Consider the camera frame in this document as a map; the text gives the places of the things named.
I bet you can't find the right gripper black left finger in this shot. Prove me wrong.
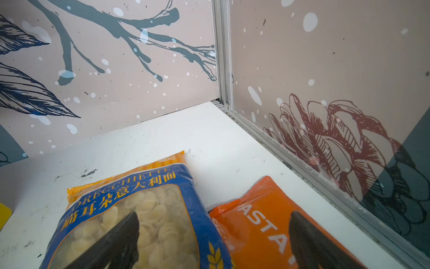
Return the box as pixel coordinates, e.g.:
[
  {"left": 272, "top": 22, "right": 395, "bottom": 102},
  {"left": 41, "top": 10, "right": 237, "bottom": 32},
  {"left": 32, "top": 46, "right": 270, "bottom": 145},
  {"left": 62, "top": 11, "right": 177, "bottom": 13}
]
[{"left": 66, "top": 212, "right": 140, "bottom": 269}]

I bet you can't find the blue orecchiette pasta bag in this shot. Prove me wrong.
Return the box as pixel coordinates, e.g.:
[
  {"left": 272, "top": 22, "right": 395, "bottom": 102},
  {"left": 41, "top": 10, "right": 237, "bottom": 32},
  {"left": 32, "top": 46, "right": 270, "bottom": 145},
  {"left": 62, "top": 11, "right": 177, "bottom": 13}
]
[{"left": 41, "top": 152, "right": 233, "bottom": 269}]

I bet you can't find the yellow wooden shelf unit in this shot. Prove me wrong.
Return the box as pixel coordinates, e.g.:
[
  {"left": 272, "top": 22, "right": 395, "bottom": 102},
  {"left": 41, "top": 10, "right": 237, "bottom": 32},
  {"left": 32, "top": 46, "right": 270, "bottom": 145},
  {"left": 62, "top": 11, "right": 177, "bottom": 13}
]
[{"left": 0, "top": 204, "right": 12, "bottom": 230}]

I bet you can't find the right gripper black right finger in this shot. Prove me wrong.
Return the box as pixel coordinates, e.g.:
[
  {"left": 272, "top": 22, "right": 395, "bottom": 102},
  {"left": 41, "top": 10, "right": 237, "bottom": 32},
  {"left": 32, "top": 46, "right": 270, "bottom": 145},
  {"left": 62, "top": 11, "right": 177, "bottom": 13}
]
[{"left": 289, "top": 211, "right": 365, "bottom": 269}]

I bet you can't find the orange pasta bag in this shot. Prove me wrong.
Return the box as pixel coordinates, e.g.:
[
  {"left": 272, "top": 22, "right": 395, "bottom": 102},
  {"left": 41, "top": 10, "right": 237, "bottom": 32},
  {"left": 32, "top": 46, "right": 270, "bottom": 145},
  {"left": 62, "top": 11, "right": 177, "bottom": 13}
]
[{"left": 209, "top": 176, "right": 364, "bottom": 269}]

